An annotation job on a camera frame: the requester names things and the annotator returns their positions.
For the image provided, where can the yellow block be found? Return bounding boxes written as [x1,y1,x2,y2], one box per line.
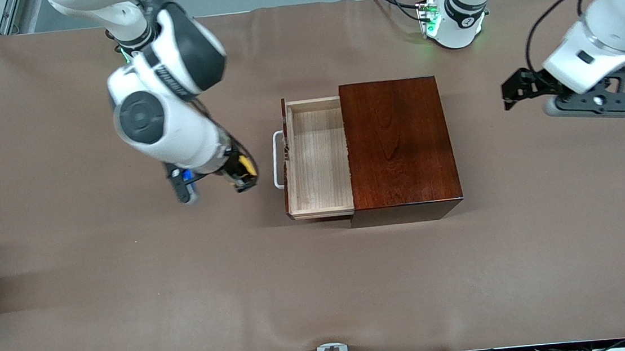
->
[239,153,259,179]

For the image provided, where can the light wood drawer white handle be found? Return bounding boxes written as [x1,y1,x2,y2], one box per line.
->
[267,93,357,224]

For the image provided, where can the brown table mat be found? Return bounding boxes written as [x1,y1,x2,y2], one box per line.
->
[0,0,625,351]

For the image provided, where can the dark red wooden cabinet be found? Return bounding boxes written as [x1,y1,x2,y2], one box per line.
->
[337,74,466,229]

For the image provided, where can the black base cables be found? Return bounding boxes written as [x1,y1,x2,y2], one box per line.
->
[368,0,450,27]

